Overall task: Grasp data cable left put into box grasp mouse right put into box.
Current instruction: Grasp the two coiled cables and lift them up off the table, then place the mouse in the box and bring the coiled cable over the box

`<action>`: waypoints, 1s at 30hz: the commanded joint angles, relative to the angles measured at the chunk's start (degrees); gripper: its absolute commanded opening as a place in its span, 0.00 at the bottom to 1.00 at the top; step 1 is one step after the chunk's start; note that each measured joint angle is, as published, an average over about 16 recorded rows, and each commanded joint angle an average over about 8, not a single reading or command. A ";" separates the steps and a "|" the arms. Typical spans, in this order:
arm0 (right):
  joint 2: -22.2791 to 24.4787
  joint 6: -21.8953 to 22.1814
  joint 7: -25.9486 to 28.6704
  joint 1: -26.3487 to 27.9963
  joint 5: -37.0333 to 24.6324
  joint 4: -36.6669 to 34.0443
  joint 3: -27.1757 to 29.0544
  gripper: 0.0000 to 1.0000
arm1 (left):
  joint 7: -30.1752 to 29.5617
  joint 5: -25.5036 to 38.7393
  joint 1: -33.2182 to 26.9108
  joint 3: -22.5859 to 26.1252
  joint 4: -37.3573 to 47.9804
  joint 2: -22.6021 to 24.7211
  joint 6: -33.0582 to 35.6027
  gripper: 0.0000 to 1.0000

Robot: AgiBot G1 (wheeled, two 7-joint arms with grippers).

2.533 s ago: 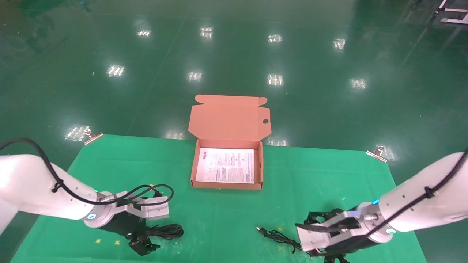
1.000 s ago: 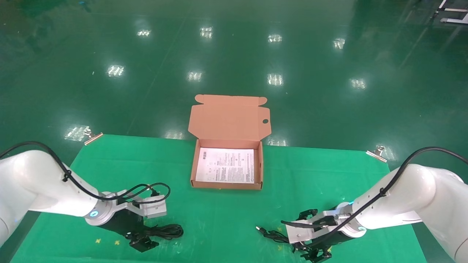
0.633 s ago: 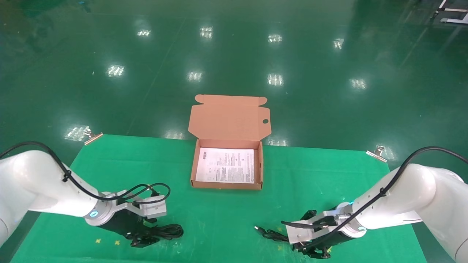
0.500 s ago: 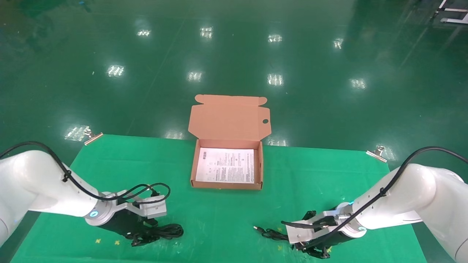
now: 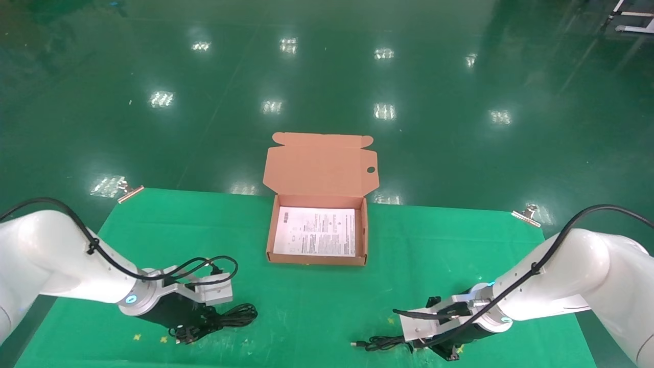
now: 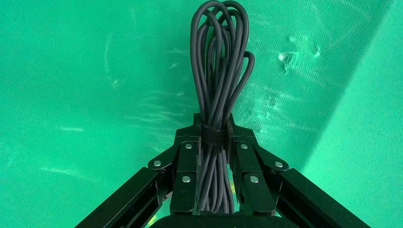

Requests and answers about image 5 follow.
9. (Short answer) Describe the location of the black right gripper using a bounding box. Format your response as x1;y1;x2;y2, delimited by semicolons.
415;296;495;362

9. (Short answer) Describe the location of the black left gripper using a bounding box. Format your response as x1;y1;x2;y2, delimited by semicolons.
136;294;226;346

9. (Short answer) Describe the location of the black data cable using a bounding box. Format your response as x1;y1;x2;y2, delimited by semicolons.
168;303;258;345

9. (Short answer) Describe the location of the open brown cardboard box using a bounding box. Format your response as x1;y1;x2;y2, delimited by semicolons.
262;132;380;266

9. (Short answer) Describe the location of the green table mat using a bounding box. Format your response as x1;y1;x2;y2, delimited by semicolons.
14;188;598;368

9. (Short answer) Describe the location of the metal binder clip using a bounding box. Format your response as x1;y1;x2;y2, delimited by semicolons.
117;179;145;204
511;203;542;228

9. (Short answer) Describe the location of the white printed instruction sheet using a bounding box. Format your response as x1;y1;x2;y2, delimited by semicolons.
272;206;357;258

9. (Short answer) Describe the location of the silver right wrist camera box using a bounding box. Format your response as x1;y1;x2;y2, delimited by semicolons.
398;305;460;344

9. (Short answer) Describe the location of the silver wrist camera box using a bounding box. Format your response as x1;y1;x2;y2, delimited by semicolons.
180;272;234;307
398;305;460;344

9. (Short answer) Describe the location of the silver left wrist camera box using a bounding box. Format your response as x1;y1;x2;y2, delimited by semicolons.
180;272;234;307

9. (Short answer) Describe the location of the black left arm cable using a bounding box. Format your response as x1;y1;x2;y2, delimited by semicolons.
0;198;239;288

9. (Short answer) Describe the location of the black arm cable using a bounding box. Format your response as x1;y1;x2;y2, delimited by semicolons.
392;204;654;349
0;198;239;288

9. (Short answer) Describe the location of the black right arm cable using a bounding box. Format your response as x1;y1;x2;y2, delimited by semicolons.
392;204;654;349

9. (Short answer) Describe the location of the grey metal frame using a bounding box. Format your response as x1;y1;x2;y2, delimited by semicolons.
606;0;654;35

